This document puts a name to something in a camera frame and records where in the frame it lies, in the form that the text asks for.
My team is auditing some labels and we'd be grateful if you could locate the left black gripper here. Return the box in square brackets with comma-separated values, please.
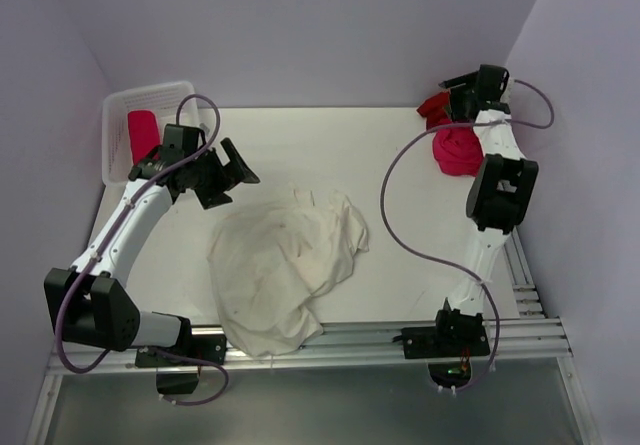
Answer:
[186, 139, 259, 209]

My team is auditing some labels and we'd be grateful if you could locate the white t shirt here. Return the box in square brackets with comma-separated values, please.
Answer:
[207, 187, 369, 357]

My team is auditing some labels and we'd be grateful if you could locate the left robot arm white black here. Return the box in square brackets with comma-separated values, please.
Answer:
[44, 124, 260, 364]

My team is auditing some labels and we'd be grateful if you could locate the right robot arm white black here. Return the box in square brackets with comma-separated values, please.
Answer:
[432, 64, 539, 355]

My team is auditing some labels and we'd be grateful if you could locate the dark red t shirt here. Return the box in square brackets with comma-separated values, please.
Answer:
[416, 91, 452, 130]

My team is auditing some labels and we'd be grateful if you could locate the rolled pink t shirt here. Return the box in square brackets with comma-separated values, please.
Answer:
[127, 110, 161, 165]

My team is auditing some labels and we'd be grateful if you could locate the white plastic basket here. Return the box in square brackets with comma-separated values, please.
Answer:
[101, 80, 195, 186]

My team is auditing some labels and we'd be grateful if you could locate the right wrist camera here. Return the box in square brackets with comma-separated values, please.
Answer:
[495, 68, 515, 108]

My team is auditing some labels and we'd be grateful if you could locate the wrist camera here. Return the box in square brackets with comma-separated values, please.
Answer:
[159, 124, 205, 162]
[495, 68, 515, 108]

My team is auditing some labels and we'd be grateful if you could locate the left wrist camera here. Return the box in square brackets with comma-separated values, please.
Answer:
[159, 124, 205, 162]

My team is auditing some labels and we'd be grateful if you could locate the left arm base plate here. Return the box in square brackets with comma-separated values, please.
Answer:
[134, 334, 230, 406]

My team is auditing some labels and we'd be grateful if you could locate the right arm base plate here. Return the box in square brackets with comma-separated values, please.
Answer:
[393, 325, 490, 359]

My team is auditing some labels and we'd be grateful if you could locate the aluminium rail frame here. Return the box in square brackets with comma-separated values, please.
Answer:
[24, 224, 601, 445]

